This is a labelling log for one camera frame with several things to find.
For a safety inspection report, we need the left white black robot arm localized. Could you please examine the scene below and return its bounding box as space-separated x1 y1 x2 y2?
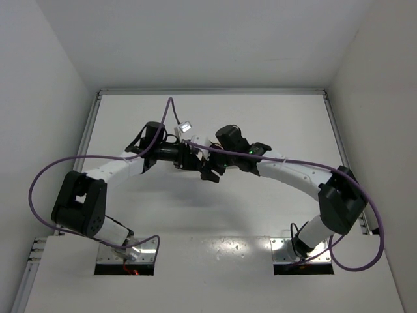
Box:
51 121 198 246

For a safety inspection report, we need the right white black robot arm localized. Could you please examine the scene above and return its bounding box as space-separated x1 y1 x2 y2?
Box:
208 125 367 259

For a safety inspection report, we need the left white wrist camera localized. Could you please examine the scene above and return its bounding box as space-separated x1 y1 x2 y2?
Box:
174 121 192 138

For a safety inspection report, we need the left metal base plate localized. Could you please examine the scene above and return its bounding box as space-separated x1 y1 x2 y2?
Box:
96 238 159 265

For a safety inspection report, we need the metal base plate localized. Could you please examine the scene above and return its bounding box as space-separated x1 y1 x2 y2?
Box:
96 238 159 265
270 237 332 265

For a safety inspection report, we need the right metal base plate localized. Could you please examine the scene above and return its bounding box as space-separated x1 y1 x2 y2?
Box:
270 237 332 265

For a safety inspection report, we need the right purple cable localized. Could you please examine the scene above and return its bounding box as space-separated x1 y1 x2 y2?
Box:
182 139 386 271

